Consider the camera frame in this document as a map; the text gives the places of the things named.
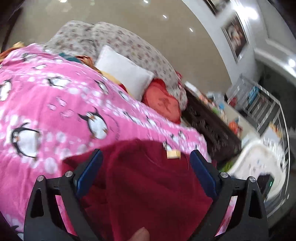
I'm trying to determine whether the dark red garment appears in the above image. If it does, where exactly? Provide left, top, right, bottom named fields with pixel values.
left=61, top=138, right=217, bottom=241

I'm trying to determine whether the person's left hand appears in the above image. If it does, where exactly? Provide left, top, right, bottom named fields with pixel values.
left=128, top=227, right=150, bottom=241

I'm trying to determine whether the black box on chair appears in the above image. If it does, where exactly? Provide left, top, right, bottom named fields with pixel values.
left=257, top=174, right=274, bottom=199

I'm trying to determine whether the white ornate chair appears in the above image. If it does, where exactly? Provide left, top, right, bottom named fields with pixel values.
left=227, top=139, right=287, bottom=201

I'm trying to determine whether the dark wooden bedside cabinet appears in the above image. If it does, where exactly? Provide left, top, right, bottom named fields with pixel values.
left=182, top=88, right=241, bottom=168

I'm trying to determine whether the metal rack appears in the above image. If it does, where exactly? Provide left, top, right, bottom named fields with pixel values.
left=226, top=75, right=290, bottom=217

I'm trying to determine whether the pink penguin blanket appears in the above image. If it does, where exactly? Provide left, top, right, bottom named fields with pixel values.
left=1, top=44, right=207, bottom=240

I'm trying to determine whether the red cushion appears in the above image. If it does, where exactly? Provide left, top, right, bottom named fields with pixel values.
left=142, top=78, right=181, bottom=124

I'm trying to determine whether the white pillow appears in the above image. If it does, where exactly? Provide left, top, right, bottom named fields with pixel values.
left=95, top=45, right=154, bottom=101

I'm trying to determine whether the floral grey bedsheet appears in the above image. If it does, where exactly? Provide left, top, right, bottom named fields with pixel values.
left=43, top=21, right=188, bottom=110

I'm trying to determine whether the large framed picture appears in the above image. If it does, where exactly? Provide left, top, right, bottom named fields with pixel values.
left=222, top=12, right=249, bottom=63

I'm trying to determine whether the small framed picture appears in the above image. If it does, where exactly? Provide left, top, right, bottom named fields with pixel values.
left=204, top=0, right=230, bottom=16

